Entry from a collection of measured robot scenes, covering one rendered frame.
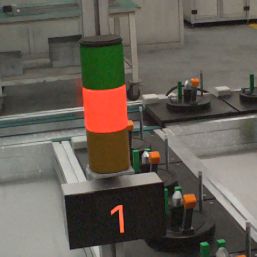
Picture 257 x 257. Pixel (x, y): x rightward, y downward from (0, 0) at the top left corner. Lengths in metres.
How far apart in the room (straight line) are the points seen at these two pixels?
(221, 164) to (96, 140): 1.19
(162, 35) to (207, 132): 6.25
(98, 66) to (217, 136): 1.28
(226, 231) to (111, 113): 0.59
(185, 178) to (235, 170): 0.37
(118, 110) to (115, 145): 0.04
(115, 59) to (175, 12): 7.46
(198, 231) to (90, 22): 0.58
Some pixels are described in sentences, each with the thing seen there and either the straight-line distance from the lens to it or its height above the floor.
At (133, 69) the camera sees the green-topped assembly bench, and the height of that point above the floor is 0.28.
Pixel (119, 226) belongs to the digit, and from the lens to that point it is 0.83.
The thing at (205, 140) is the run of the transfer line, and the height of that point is 0.91.
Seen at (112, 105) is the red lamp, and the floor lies 1.34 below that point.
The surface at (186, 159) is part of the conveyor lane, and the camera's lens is 1.72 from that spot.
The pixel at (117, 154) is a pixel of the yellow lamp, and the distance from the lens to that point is 0.80.
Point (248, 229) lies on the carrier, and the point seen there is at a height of 1.06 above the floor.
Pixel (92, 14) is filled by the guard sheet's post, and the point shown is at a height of 1.44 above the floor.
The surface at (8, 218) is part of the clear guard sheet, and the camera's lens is 0.87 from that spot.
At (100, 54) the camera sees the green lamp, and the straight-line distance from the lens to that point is 0.77.
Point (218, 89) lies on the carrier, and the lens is 2.26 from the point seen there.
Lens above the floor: 1.55
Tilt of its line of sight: 17 degrees down
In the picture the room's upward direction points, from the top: 3 degrees counter-clockwise
